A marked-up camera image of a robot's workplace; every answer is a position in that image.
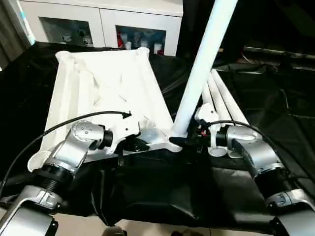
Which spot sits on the white plastic table leg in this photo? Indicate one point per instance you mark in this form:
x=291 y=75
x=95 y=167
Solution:
x=231 y=105
x=217 y=103
x=217 y=152
x=197 y=73

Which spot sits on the white plastic table top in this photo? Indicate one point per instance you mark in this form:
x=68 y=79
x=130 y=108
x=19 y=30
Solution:
x=110 y=73

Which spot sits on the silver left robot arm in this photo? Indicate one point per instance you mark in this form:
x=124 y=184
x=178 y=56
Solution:
x=78 y=137

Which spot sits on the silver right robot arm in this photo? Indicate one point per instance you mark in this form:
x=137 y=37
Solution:
x=258 y=152

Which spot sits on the black work mat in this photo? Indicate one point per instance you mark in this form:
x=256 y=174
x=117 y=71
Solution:
x=152 y=186

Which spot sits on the white jar red label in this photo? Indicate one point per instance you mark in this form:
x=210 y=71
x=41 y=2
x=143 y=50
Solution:
x=157 y=48

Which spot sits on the small white bottle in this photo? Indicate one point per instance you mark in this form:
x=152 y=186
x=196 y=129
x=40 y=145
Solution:
x=128 y=45

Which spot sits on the white bottle blue print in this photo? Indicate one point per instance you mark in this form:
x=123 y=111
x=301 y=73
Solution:
x=144 y=41

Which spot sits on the red package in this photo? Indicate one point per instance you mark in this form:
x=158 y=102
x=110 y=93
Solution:
x=119 y=40

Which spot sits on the large black box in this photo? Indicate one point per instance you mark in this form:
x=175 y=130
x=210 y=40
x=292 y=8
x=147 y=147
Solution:
x=192 y=24

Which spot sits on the silver metal bar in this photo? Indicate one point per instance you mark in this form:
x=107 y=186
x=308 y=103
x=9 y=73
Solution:
x=283 y=52

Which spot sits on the white glass-door cabinet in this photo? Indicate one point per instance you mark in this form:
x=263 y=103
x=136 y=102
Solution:
x=103 y=17

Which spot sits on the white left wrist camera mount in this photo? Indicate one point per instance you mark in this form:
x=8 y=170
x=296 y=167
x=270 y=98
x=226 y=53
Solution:
x=125 y=127

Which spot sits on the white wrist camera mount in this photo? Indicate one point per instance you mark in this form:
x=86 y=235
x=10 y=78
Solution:
x=125 y=127
x=206 y=111

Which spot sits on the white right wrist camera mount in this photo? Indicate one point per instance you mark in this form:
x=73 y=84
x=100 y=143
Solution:
x=206 y=111

